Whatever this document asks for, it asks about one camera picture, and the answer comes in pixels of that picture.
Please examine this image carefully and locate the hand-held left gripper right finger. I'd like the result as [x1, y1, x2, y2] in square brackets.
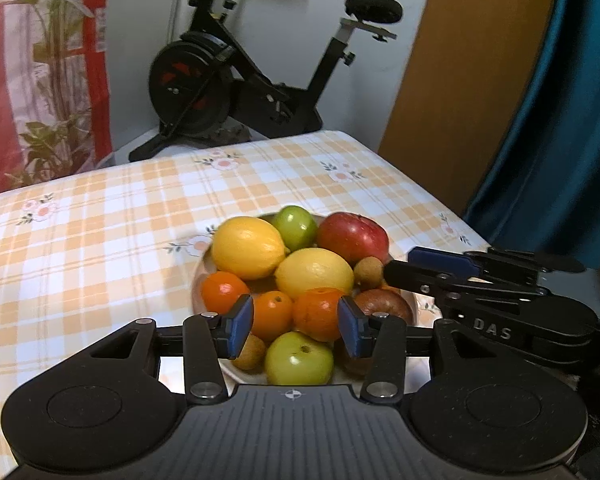
[338, 296, 511, 405]

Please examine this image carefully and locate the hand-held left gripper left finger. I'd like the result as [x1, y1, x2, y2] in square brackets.
[82, 294, 255, 405]

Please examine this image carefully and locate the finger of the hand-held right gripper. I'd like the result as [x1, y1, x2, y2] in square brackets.
[407, 246, 586, 288]
[384, 259, 553, 306]

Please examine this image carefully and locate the small brown longan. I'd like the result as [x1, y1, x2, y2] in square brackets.
[230, 332, 267, 372]
[354, 256, 385, 291]

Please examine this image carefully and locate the dark brownish red apple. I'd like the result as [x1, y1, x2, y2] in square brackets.
[354, 289, 414, 331]

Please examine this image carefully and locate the beige round plate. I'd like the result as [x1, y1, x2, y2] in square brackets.
[190, 214, 421, 387]

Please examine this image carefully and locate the yellow-green apple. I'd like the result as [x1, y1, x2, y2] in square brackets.
[265, 331, 335, 387]

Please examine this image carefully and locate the round yellow lemon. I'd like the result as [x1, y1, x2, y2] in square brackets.
[274, 247, 355, 301]

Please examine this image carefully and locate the bright red apple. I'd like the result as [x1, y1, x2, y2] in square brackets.
[316, 212, 391, 267]

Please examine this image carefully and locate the pointed yellow lemon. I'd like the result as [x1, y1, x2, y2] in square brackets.
[211, 216, 287, 281]

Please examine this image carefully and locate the dark green apple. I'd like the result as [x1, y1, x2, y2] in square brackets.
[271, 205, 318, 252]

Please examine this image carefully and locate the wooden door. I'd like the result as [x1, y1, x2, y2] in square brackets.
[377, 0, 563, 211]

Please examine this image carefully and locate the teal curtain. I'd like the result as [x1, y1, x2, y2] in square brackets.
[462, 0, 600, 281]

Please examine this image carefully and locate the black exercise bike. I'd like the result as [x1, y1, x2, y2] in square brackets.
[128, 0, 405, 163]

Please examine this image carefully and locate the printed backdrop cloth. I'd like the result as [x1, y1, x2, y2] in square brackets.
[0, 0, 113, 201]

